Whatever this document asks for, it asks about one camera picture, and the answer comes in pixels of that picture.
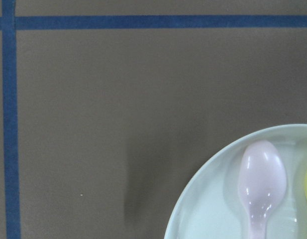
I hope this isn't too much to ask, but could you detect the pink plastic spoon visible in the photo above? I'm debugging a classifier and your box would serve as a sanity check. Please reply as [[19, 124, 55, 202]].
[[238, 140, 287, 239]]

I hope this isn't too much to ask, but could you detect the pale green round plate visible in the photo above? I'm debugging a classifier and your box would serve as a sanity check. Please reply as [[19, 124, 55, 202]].
[[165, 124, 307, 239]]

